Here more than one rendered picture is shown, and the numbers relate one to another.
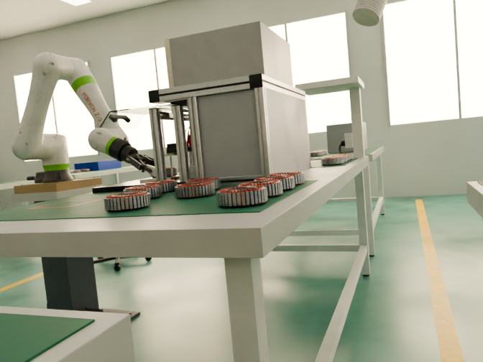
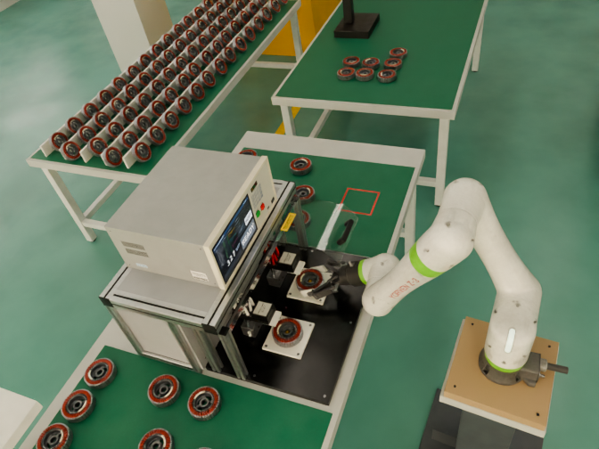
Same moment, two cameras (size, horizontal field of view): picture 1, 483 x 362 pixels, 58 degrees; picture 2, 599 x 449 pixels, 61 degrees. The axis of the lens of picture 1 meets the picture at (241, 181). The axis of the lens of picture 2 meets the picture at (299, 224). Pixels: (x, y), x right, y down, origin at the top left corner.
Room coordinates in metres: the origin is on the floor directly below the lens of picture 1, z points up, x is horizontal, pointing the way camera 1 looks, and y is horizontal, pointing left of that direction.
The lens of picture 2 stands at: (3.12, 0.51, 2.36)
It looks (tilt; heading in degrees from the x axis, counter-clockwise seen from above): 44 degrees down; 188
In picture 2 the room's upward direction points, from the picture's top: 11 degrees counter-clockwise
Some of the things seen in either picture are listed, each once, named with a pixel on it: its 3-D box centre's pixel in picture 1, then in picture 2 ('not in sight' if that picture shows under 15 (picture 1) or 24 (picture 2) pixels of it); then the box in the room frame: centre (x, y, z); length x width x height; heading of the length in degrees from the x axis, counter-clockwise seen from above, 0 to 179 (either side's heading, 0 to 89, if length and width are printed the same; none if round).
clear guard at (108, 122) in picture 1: (150, 116); (307, 227); (1.79, 0.35, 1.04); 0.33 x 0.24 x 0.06; 69
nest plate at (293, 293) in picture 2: (164, 178); (310, 285); (1.86, 0.33, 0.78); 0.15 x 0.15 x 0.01; 69
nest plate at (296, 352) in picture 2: not in sight; (288, 336); (2.09, 0.24, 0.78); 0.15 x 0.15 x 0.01; 69
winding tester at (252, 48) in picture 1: (233, 66); (197, 211); (1.85, -0.01, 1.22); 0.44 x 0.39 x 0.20; 159
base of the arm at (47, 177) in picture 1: (49, 177); (521, 363); (2.29, 1.00, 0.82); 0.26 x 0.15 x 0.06; 70
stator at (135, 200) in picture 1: (127, 201); (300, 166); (1.09, 0.29, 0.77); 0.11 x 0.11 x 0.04
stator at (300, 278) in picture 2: (164, 172); (309, 281); (1.86, 0.33, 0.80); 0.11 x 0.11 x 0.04
